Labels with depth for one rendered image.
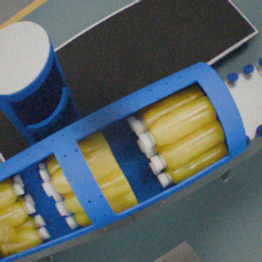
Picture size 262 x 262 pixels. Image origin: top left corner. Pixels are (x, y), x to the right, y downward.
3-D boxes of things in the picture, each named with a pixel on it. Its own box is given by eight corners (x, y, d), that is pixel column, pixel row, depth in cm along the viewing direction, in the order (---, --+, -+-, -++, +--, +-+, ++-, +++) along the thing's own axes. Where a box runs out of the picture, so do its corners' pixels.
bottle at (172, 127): (219, 119, 142) (156, 154, 141) (212, 118, 149) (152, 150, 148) (208, 95, 141) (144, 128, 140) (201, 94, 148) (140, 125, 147)
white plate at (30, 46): (-32, 82, 164) (-31, 83, 165) (26, 104, 160) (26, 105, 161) (2, 16, 170) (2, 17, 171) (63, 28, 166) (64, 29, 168)
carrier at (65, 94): (16, 142, 249) (67, 165, 246) (-32, 83, 165) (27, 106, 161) (38, 88, 256) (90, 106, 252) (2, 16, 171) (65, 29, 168)
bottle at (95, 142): (101, 133, 145) (41, 164, 143) (114, 158, 146) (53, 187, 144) (99, 129, 152) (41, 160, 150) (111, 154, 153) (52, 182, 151)
